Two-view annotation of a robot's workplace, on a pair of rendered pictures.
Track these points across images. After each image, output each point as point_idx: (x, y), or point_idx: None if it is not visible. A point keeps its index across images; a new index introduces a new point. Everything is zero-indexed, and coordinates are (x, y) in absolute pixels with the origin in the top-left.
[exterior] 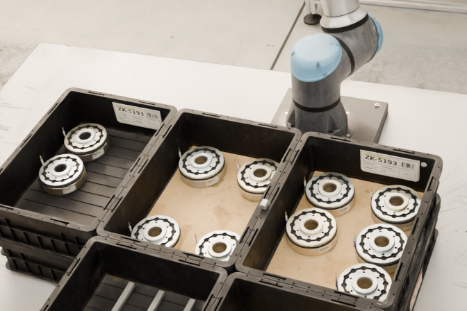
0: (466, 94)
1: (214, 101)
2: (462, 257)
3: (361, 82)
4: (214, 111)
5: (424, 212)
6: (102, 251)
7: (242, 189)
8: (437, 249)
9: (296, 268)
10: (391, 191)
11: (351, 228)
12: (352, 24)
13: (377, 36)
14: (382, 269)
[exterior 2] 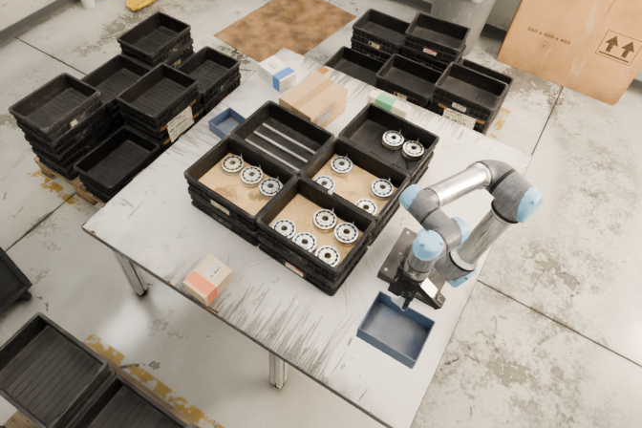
0: (440, 358)
1: None
2: (312, 303)
3: (464, 303)
4: None
5: (303, 250)
6: None
7: None
8: (321, 293)
9: (308, 212)
10: (335, 256)
11: (323, 239)
12: (451, 256)
13: (454, 279)
14: (288, 237)
